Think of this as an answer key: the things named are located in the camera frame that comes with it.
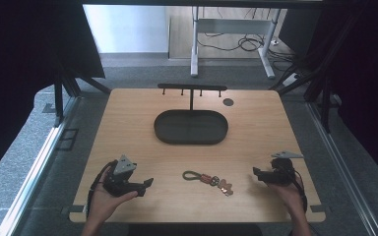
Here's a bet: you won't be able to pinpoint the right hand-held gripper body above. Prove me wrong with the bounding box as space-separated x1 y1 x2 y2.
261 150 305 188

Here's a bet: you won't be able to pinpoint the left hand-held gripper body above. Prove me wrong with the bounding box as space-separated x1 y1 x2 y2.
102 154 147 198

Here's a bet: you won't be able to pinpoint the green cord keychain with charms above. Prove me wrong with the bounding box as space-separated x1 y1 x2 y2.
181 170 235 198

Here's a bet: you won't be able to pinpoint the black key rack with tray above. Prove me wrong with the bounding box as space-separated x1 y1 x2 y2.
153 83 229 147

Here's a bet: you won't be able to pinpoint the person's right hand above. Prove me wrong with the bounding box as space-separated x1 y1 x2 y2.
267 176 305 215

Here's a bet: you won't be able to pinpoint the person's left hand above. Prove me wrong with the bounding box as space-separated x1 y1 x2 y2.
87 166 139 228

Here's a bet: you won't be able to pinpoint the person's dark clothing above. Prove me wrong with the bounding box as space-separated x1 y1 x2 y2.
127 223 264 236

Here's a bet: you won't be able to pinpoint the black metal stand legs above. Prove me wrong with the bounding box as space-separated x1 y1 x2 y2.
52 63 112 128
269 58 333 134

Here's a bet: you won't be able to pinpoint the white power strip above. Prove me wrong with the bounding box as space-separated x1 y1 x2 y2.
281 73 300 88

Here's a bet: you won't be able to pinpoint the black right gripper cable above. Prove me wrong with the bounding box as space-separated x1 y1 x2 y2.
290 167 309 214

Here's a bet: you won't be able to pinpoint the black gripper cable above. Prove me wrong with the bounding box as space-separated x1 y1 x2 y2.
290 167 309 214
86 159 118 218

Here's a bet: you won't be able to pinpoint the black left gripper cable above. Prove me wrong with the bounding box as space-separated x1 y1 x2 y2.
86 159 118 218

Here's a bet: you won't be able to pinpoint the aluminium rail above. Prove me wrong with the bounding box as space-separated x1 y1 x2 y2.
306 101 378 236
0 96 82 236

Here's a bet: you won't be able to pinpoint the black floor cables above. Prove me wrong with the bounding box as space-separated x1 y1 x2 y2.
197 7 298 72

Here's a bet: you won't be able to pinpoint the white metal desk frame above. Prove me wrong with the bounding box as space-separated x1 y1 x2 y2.
190 6 282 80

